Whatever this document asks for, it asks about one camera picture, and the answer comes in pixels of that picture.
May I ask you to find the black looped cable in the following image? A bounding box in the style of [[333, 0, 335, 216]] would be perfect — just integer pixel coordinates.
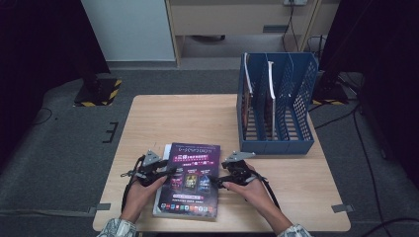
[[306, 34, 327, 62]]

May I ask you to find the black power cable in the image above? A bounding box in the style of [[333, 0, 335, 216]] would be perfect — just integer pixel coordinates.
[[281, 4, 299, 52]]

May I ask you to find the person's right hand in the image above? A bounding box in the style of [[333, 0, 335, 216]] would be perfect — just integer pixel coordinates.
[[222, 181, 274, 215]]

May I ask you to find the white cabinet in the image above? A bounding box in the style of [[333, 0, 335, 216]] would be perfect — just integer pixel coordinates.
[[80, 0, 176, 62]]

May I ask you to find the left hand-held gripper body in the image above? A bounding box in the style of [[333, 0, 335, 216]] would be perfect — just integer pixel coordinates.
[[131, 149, 169, 188]]

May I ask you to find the dark purple magazine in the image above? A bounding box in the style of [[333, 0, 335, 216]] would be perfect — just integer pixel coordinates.
[[241, 52, 255, 132]]

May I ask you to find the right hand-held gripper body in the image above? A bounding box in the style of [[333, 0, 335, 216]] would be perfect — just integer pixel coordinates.
[[220, 150, 265, 186]]

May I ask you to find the right hand-held gripper cable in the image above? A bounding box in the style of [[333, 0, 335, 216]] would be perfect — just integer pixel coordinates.
[[253, 171, 282, 211]]

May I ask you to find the black curtain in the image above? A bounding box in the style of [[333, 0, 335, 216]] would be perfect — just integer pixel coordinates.
[[0, 0, 112, 172], [317, 0, 419, 181]]

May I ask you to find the hand-held gripper cable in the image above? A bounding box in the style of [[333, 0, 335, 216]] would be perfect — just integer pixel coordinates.
[[120, 155, 147, 215], [253, 171, 282, 211]]

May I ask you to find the black floor cable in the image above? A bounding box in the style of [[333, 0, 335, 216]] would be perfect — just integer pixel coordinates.
[[312, 108, 359, 130], [353, 111, 385, 229], [365, 216, 419, 237], [31, 107, 53, 126]]

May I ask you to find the left hand-held gripper cable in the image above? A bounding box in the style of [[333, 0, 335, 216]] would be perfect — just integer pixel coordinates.
[[120, 155, 147, 215]]

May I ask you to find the blue file rack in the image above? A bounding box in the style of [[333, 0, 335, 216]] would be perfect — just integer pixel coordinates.
[[236, 51, 319, 156]]

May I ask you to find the black striped stand base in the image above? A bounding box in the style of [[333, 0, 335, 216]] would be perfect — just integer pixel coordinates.
[[72, 73, 123, 108], [310, 70, 350, 107]]

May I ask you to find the light wooden desk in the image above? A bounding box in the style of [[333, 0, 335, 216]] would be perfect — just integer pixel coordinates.
[[164, 0, 342, 68]]

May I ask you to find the person's left hand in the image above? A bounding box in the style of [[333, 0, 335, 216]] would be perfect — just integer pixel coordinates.
[[121, 176, 168, 225]]

